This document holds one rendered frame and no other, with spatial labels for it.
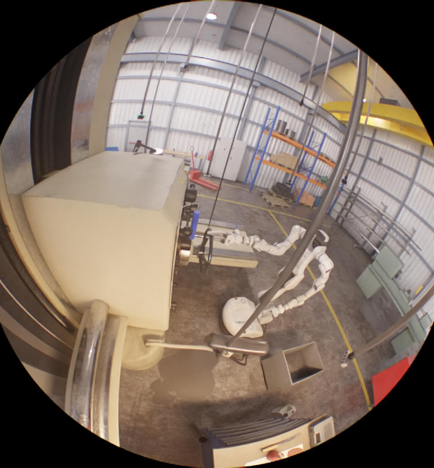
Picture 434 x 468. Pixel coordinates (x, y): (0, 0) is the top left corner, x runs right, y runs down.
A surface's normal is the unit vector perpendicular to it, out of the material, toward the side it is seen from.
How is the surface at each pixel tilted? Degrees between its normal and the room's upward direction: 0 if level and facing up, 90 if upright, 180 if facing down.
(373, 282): 90
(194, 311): 0
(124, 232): 90
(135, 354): 0
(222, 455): 0
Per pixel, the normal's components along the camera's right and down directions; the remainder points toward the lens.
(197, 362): 0.25, -0.79
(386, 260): -0.96, -0.15
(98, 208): 0.11, 0.59
